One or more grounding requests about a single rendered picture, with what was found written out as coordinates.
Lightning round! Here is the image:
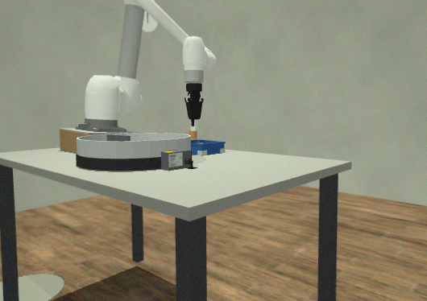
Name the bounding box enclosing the blue crate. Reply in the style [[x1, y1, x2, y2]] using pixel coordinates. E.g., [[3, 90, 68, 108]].
[[191, 139, 226, 155]]

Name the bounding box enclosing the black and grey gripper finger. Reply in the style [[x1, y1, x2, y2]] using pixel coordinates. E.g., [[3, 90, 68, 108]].
[[196, 96, 204, 132], [184, 94, 197, 131]]

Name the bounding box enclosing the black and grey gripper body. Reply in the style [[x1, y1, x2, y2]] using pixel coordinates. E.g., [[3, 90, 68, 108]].
[[186, 83, 202, 103]]

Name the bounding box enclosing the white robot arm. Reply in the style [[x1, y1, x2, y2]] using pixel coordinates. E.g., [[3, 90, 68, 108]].
[[76, 0, 217, 132]]

